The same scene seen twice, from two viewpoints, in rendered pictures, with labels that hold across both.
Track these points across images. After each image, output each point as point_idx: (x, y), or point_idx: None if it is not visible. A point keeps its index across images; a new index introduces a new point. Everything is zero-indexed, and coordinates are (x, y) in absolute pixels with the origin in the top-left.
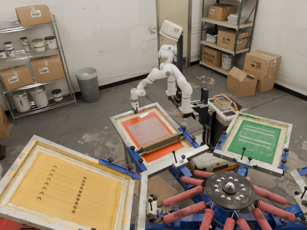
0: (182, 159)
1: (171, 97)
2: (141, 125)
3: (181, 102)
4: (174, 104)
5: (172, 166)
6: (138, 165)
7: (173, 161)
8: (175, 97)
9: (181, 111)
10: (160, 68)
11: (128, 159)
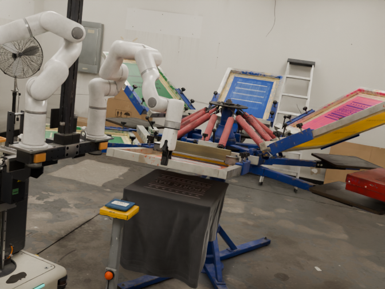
0: (204, 140)
1: (52, 151)
2: None
3: (85, 132)
4: (68, 154)
5: (219, 145)
6: (249, 161)
7: (215, 143)
8: (70, 135)
9: (106, 138)
10: (68, 73)
11: (205, 249)
